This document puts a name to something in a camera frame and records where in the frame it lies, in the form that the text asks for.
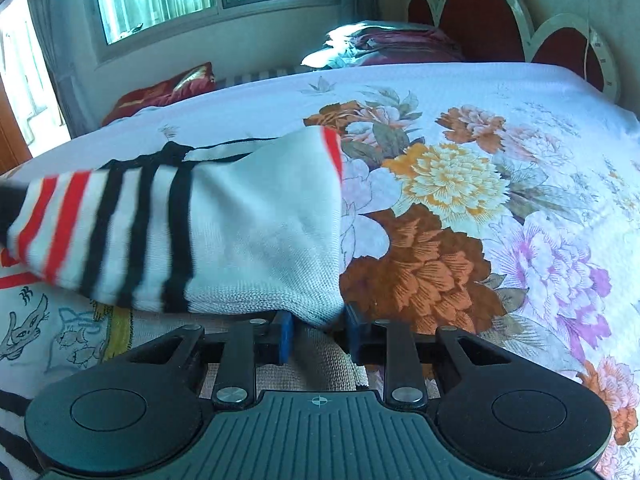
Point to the red gold pillow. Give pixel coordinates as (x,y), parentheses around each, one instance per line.
(194,82)

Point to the red white scalloped headboard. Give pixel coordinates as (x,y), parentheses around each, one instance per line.
(503,31)

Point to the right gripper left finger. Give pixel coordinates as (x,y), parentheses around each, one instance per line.
(245,346)

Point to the floral white bed sheet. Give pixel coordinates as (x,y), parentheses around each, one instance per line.
(502,226)

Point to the brown wooden door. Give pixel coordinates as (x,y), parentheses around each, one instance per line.
(14,151)

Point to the grey curtain left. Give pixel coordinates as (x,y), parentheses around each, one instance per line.
(52,28)

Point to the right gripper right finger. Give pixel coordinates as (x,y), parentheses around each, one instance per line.
(392,346)

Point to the striped knit children's sweater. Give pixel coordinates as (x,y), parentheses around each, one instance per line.
(95,262)

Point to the folded maroon quilt pile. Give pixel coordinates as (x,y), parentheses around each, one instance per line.
(369,43)

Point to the striped cushion bench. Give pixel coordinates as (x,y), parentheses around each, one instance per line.
(247,78)

